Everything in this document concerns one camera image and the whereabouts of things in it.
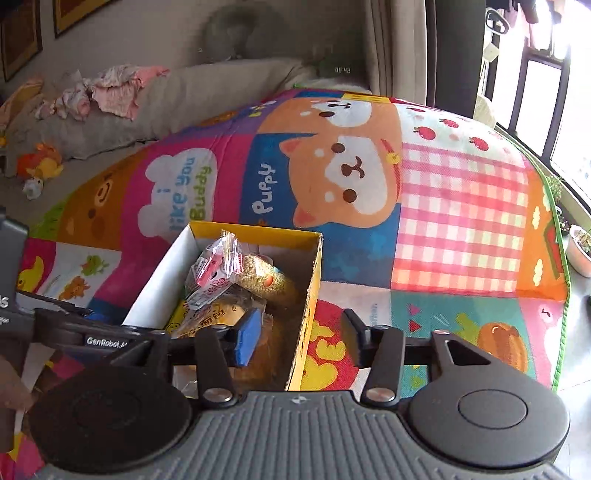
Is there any framed wall picture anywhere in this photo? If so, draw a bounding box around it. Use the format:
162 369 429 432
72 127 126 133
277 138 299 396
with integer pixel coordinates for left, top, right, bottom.
53 0 113 38
1 0 43 82

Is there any beige curtain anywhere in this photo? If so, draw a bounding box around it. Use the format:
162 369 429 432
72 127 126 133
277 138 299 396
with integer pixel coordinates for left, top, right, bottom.
363 0 428 105

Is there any red round label packet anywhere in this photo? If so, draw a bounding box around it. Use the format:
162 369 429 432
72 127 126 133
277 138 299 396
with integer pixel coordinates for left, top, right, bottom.
184 230 243 310

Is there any grey sofa bed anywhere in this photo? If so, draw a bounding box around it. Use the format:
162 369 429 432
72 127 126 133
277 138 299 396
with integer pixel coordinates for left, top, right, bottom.
1 58 369 225

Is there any green-topped grain snack packet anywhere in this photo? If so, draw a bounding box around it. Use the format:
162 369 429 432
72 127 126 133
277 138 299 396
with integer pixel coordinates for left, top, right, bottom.
236 254 297 306

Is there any yellow cardboard box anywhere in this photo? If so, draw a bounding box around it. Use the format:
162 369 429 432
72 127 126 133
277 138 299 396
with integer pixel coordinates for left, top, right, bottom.
123 221 324 391

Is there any grey neck pillow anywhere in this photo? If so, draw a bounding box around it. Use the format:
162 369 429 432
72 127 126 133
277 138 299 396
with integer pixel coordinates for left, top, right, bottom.
200 1 294 63

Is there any round bread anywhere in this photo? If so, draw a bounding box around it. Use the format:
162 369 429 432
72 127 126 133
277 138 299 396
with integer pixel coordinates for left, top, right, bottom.
170 293 266 338

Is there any colourful cartoon play mat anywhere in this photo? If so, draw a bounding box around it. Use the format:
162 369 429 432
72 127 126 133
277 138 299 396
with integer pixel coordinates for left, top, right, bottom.
0 88 574 480

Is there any pink clothes pile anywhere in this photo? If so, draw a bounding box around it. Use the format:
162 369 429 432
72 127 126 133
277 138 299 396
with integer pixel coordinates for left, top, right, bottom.
34 64 170 121

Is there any white plant pot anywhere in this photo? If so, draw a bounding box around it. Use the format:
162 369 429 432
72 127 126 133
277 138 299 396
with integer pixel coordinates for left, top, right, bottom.
566 225 591 278

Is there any orange plush toy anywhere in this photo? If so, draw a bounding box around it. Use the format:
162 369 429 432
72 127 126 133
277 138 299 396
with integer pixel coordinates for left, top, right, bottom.
17 143 64 200

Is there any brown bread roll packet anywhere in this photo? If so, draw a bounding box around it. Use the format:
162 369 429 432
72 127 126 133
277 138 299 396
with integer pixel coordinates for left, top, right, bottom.
230 314 298 394

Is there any yellow snack bar wrapper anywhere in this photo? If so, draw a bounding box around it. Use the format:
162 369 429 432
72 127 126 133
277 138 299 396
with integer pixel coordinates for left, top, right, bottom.
164 300 189 334

